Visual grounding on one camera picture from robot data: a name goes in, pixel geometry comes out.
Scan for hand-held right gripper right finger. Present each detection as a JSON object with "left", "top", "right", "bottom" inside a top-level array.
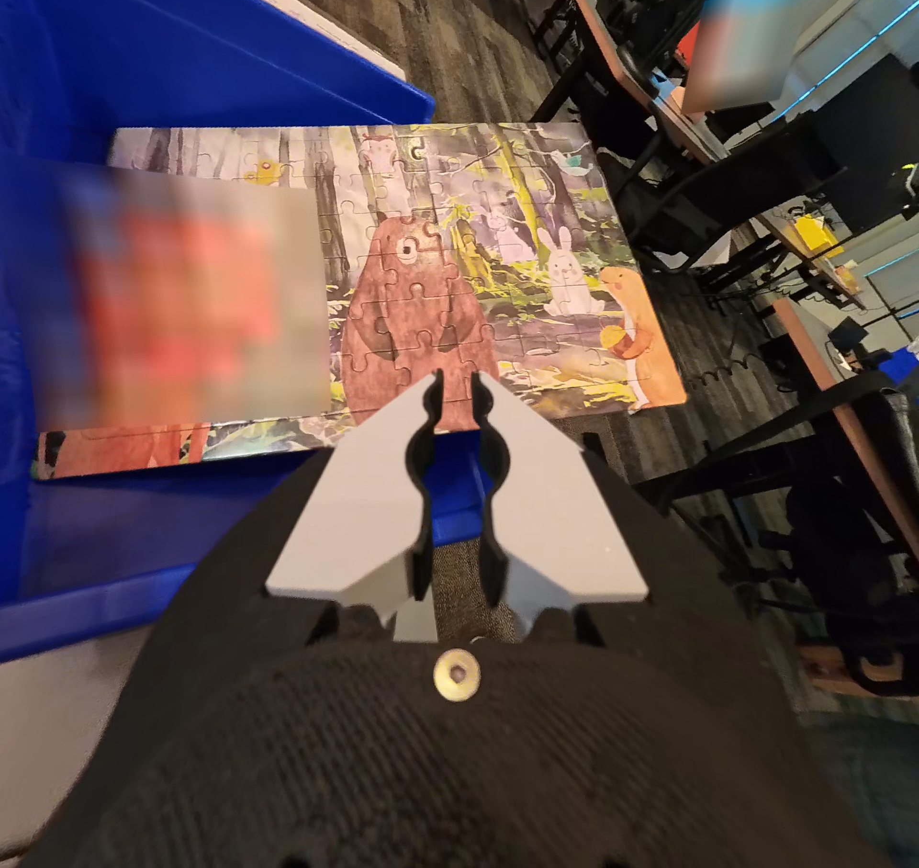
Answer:
[{"left": 470, "top": 371, "right": 650, "bottom": 626}]

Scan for forest animal jigsaw puzzle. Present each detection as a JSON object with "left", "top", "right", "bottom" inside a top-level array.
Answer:
[{"left": 32, "top": 121, "right": 689, "bottom": 483}]

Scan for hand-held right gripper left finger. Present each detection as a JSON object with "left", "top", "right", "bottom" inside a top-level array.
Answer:
[{"left": 264, "top": 369, "right": 444, "bottom": 628}]

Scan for brown-edged desk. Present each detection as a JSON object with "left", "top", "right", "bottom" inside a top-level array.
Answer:
[
  {"left": 563, "top": 0, "right": 722, "bottom": 165},
  {"left": 750, "top": 203, "right": 870, "bottom": 312},
  {"left": 772, "top": 299, "right": 919, "bottom": 560}
]

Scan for black office chair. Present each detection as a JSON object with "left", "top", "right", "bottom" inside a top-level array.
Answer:
[{"left": 635, "top": 372, "right": 919, "bottom": 668}]

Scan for blue plastic bin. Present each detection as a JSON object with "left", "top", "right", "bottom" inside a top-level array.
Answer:
[{"left": 0, "top": 0, "right": 489, "bottom": 662}]

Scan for dark monitor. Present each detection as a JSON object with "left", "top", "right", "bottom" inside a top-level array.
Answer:
[{"left": 811, "top": 56, "right": 919, "bottom": 237}]

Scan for yellow box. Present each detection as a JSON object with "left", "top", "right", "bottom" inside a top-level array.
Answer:
[{"left": 788, "top": 213, "right": 848, "bottom": 260}]

